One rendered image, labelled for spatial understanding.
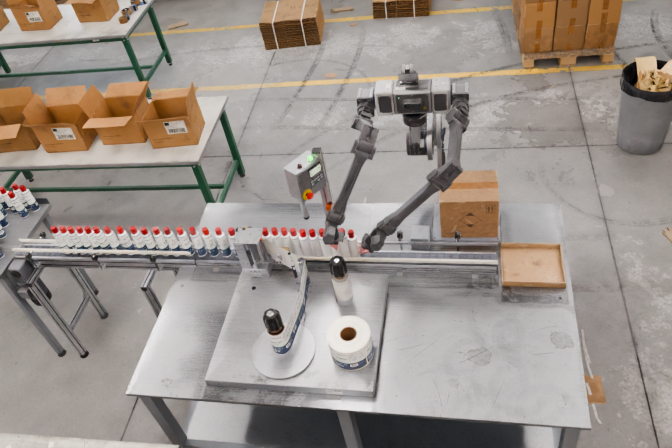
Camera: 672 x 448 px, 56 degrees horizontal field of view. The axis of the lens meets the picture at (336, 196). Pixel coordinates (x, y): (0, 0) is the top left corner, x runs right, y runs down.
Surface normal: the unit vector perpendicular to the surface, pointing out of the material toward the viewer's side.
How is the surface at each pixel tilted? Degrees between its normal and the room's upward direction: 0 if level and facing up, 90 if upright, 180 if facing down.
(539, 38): 87
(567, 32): 87
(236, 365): 0
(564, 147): 0
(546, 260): 0
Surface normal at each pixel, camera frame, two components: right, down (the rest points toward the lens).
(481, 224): -0.13, 0.69
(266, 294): -0.15, -0.73
